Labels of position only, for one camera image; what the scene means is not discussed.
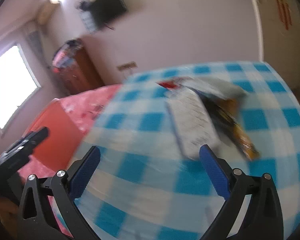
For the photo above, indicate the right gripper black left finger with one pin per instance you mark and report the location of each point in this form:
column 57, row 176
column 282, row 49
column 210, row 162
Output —
column 36, row 219

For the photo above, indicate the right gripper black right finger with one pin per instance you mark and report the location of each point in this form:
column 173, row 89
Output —
column 263, row 218

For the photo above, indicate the person's hand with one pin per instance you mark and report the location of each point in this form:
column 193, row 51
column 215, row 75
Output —
column 8, row 216

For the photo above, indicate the orange plastic bucket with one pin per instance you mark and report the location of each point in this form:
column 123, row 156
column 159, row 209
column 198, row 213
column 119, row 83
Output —
column 57, row 149

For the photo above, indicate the window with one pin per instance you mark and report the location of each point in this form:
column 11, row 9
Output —
column 17, row 83

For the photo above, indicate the pink bed sheet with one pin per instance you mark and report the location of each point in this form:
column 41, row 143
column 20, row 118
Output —
column 83, row 109

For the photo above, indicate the orange bread snack packet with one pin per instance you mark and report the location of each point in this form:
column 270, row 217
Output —
column 222, row 114

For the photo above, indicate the white printed flat package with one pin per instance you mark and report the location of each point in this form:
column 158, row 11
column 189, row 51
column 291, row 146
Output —
column 191, row 122

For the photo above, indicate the wooden cabinet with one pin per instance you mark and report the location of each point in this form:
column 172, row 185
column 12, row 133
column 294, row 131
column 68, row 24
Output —
column 81, row 75

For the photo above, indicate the folded clothes pile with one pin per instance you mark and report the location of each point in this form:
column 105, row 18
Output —
column 64, row 56

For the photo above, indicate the grey checkered curtain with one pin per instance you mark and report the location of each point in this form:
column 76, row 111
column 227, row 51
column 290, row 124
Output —
column 33, row 39

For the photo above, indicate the large white plastic package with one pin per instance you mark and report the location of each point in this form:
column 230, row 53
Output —
column 210, row 86

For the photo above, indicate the white door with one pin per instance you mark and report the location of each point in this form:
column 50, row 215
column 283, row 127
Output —
column 278, row 31

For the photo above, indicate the red door decoration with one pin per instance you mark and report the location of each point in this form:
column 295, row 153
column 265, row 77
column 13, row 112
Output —
column 284, row 13

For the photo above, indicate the wall air conditioner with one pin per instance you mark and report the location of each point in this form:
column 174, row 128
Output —
column 45, row 12

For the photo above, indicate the wall power socket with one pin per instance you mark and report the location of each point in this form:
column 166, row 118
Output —
column 128, row 65

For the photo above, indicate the black wall television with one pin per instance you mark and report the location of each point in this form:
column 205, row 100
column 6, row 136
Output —
column 105, row 11

